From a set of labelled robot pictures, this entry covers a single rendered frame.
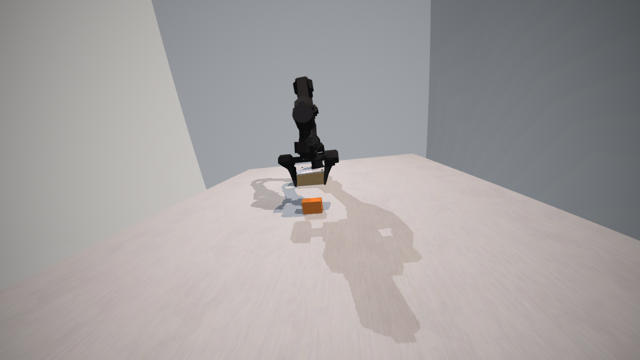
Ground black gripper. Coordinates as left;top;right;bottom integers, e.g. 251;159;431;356
278;134;339;187

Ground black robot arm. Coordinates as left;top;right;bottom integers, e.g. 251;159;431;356
292;77;325;169

